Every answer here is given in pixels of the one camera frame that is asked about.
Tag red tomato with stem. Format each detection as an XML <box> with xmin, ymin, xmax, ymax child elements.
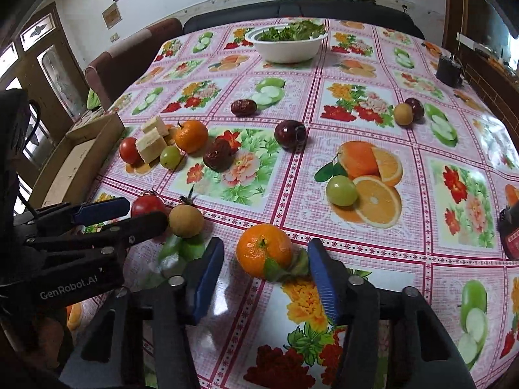
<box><xmin>130</xmin><ymin>193</ymin><xmax>167</xmax><ymax>218</ymax></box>

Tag brown longan fruit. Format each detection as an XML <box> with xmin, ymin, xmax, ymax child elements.
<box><xmin>393</xmin><ymin>103</ymin><xmax>414</xmax><ymax>127</ymax></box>
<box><xmin>169</xmin><ymin>205</ymin><xmax>204</xmax><ymax>238</ymax></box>

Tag orange mandarin with leaf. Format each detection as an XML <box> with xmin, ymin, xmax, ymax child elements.
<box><xmin>235</xmin><ymin>223</ymin><xmax>294</xmax><ymax>278</ymax></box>

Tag red cherry tomato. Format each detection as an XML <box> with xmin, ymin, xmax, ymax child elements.
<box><xmin>119</xmin><ymin>137</ymin><xmax>142</xmax><ymax>165</ymax></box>

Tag green grape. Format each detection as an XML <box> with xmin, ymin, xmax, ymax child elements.
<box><xmin>159</xmin><ymin>146</ymin><xmax>182</xmax><ymax>171</ymax></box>
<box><xmin>325</xmin><ymin>176</ymin><xmax>358</xmax><ymax>207</ymax></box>

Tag cream cake cube front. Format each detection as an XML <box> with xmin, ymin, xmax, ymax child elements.
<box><xmin>136</xmin><ymin>128</ymin><xmax>167</xmax><ymax>163</ymax></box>

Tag dark red jujube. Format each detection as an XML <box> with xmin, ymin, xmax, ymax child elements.
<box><xmin>231</xmin><ymin>99</ymin><xmax>258</xmax><ymax>118</ymax></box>
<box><xmin>203</xmin><ymin>139</ymin><xmax>233</xmax><ymax>172</ymax></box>

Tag dark red plum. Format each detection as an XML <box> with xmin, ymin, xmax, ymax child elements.
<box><xmin>274</xmin><ymin>120</ymin><xmax>307</xmax><ymax>150</ymax></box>

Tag cardboard tray box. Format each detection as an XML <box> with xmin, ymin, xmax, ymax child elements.
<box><xmin>29</xmin><ymin>112</ymin><xmax>125</xmax><ymax>209</ymax></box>

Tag green cushion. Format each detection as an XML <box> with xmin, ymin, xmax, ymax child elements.
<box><xmin>86</xmin><ymin>89</ymin><xmax>102</xmax><ymax>111</ymax></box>

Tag brown armchair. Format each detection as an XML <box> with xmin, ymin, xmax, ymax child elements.
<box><xmin>84</xmin><ymin>18</ymin><xmax>183</xmax><ymax>111</ymax></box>

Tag fruit print pink tablecloth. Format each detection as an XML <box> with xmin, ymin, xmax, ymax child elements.
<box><xmin>91</xmin><ymin>19</ymin><xmax>518</xmax><ymax>388</ymax></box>

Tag wooden glass door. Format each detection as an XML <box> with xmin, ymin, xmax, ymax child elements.
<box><xmin>1</xmin><ymin>3</ymin><xmax>88</xmax><ymax>213</ymax></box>

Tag red black device right edge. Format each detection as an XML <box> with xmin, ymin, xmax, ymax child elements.
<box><xmin>498</xmin><ymin>202</ymin><xmax>519</xmax><ymax>261</ymax></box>

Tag white bowl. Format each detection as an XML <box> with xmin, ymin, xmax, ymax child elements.
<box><xmin>245</xmin><ymin>26</ymin><xmax>328</xmax><ymax>64</ymax></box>

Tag black cup on table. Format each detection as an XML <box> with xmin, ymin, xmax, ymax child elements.
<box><xmin>435</xmin><ymin>54</ymin><xmax>463</xmax><ymax>88</ymax></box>

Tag green lettuce leaves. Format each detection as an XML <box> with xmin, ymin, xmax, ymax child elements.
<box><xmin>256</xmin><ymin>20</ymin><xmax>326</xmax><ymax>42</ymax></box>

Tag black leather sofa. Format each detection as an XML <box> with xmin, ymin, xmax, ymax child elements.
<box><xmin>183</xmin><ymin>0</ymin><xmax>425</xmax><ymax>39</ymax></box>

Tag wooden sideboard with clutter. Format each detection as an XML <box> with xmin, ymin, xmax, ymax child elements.
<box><xmin>442</xmin><ymin>0</ymin><xmax>518</xmax><ymax>141</ymax></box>

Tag small wall plaque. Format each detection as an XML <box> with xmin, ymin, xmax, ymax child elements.
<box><xmin>102</xmin><ymin>2</ymin><xmax>121</xmax><ymax>29</ymax></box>

